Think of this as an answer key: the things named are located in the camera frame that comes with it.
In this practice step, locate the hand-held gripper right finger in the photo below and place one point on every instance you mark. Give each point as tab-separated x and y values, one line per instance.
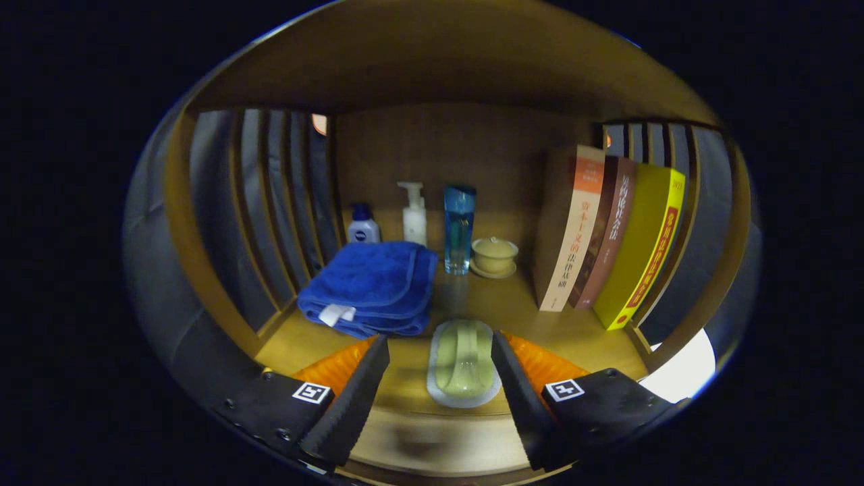
530	405

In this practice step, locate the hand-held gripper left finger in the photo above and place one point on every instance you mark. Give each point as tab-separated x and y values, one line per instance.
354	405

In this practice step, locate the green brush with white pad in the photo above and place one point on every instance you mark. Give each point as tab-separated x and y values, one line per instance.
462	358

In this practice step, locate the wooden drawer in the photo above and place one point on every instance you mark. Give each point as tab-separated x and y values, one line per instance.
439	439

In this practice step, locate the wooden cabinet countertop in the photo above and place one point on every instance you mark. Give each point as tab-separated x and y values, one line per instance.
520	317

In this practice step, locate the wooden cabinet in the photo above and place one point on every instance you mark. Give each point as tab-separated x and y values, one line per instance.
439	61

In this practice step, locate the blue folded towel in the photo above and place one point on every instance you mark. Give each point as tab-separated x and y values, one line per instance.
371	277

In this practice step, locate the yellow lidded tea cup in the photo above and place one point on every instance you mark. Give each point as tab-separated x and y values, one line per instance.
494	253

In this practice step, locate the white table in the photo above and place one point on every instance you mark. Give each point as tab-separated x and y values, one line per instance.
682	368

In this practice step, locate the small blue-capped lotion bottle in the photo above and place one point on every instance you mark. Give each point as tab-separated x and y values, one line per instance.
363	233

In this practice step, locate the orange and white book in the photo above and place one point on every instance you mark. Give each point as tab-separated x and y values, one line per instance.
574	229

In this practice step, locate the white pump bottle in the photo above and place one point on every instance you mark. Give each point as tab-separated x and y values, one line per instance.
414	226

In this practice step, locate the clear blue bottle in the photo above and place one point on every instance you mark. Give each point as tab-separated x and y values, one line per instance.
459	229

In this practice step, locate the brown book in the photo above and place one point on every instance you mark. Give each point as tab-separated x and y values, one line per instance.
607	229

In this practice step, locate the yellow book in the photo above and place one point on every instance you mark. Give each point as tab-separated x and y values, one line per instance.
641	243

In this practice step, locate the black backdrop cloth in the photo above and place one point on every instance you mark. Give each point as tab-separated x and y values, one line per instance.
145	270

